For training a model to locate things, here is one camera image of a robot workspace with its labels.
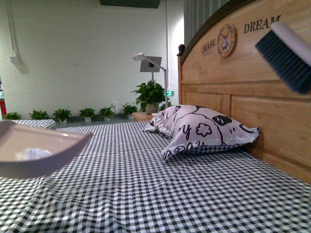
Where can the white cartoon print pillow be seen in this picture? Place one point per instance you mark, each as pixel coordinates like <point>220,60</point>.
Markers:
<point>198,129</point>

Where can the wooden bed headboard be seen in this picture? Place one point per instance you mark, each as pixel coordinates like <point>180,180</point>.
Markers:
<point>221,69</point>

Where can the black white checkered bedsheet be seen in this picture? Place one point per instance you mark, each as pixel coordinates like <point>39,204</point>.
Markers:
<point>119,184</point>

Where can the white paper trash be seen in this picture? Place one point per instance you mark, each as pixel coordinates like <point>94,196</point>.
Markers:
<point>30,154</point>

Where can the beige plastic dustpan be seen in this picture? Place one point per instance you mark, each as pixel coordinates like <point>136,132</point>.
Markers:
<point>16,137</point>

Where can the small potted plant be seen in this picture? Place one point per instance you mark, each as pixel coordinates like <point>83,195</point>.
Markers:
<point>12,116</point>
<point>62,115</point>
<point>106,113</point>
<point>39,115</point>
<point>129,109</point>
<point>87,114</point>

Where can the large potted green plant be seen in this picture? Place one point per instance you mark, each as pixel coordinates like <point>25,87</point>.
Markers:
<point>150,95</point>

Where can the green exit sign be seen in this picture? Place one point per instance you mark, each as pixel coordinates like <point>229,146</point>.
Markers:
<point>169,93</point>

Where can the white tablet stand lamp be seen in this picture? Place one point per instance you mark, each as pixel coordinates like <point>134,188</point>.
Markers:
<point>151,63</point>

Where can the beige hand brush dark bristles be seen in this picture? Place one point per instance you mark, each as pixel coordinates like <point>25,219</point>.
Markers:
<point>289,56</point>

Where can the far wooden nightstand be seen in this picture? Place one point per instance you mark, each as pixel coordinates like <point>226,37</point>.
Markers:
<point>142,116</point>

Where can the light grey curtain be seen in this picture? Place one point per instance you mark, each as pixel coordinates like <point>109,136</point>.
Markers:
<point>196,13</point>

